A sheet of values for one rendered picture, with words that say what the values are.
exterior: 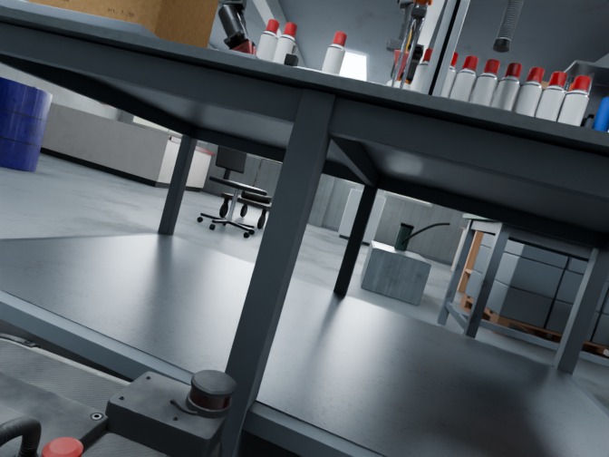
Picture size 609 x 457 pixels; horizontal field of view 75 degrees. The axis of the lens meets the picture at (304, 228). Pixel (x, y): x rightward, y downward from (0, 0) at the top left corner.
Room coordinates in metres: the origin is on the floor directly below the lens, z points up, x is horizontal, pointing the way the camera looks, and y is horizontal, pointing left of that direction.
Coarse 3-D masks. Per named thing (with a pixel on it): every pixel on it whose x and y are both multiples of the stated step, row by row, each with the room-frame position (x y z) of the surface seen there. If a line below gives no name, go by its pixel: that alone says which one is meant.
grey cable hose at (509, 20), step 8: (512, 0) 0.95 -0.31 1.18; (520, 0) 0.95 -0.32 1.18; (512, 8) 0.95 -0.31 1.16; (520, 8) 0.95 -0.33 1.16; (504, 16) 0.96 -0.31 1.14; (512, 16) 0.95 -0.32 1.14; (504, 24) 0.95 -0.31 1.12; (512, 24) 0.95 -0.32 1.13; (504, 32) 0.95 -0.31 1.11; (512, 32) 0.95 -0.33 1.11; (496, 40) 0.96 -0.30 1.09; (504, 40) 0.94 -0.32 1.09; (496, 48) 0.97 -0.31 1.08; (504, 48) 0.96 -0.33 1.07
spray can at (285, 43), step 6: (288, 24) 1.17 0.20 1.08; (294, 24) 1.18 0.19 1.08; (288, 30) 1.17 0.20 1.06; (294, 30) 1.18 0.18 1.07; (282, 36) 1.17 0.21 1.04; (288, 36) 1.17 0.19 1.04; (294, 36) 1.18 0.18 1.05; (282, 42) 1.17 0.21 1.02; (288, 42) 1.17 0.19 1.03; (294, 42) 1.18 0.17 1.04; (276, 48) 1.18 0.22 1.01; (282, 48) 1.16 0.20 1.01; (288, 48) 1.17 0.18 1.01; (276, 54) 1.17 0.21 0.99; (282, 54) 1.16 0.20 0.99; (276, 60) 1.17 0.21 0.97; (282, 60) 1.16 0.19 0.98
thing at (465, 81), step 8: (472, 56) 1.06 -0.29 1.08; (464, 64) 1.07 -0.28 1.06; (472, 64) 1.06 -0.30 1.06; (464, 72) 1.05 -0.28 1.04; (472, 72) 1.05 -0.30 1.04; (456, 80) 1.07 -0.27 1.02; (464, 80) 1.05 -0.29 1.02; (472, 80) 1.05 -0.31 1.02; (456, 88) 1.06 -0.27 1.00; (464, 88) 1.05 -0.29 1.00; (472, 88) 1.05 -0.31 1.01; (456, 96) 1.05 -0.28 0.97; (464, 96) 1.05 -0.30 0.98
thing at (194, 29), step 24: (48, 0) 0.87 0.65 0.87; (72, 0) 0.86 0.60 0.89; (96, 0) 0.85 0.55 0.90; (120, 0) 0.85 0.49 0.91; (144, 0) 0.84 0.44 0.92; (168, 0) 0.86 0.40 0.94; (192, 0) 0.95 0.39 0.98; (216, 0) 1.06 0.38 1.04; (144, 24) 0.84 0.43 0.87; (168, 24) 0.88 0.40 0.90; (192, 24) 0.97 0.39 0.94
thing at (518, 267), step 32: (480, 256) 3.74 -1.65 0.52; (512, 256) 3.19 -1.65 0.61; (544, 256) 3.09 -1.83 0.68; (512, 288) 3.09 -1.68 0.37; (544, 288) 3.09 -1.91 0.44; (576, 288) 3.09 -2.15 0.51; (608, 288) 3.12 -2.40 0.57; (512, 320) 3.08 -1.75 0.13; (544, 320) 3.09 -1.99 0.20; (608, 320) 3.09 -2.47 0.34
